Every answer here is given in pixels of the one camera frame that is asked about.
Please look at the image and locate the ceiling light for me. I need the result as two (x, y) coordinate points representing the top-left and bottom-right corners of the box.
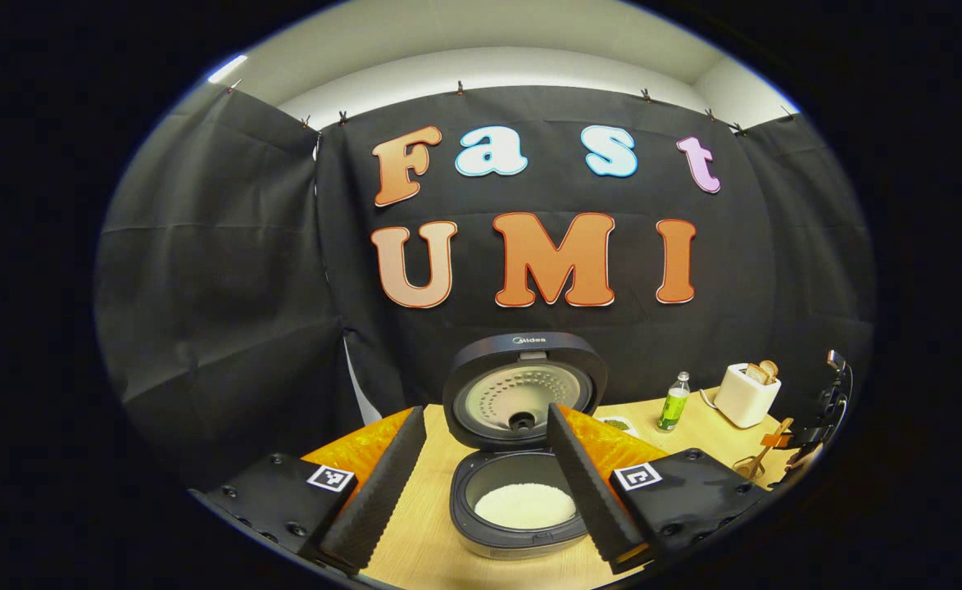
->
(206, 53), (248, 84)

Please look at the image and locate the wooden spoon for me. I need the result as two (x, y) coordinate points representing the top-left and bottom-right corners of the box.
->
(735, 418), (795, 478)

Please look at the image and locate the white toaster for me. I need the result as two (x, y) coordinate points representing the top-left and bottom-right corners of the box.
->
(713, 362), (783, 429)

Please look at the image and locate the wire chopstick holder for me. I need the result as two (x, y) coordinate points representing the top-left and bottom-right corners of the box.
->
(731, 453), (769, 483)

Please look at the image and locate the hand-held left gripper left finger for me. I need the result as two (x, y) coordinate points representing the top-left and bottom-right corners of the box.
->
(194, 406), (429, 573)

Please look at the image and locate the black rice cooker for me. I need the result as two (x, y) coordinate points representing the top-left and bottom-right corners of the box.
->
(442, 332), (609, 561)

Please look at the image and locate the white rice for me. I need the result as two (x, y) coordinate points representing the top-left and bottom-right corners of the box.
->
(473, 483), (578, 530)

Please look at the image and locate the black backdrop cloth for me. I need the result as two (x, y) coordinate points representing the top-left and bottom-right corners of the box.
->
(94, 82), (877, 492)

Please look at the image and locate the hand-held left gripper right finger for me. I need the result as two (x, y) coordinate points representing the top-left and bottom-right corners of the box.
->
(547, 402), (773, 574)

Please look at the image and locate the green label bottle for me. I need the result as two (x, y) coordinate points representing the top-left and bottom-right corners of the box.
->
(657, 371), (692, 433)

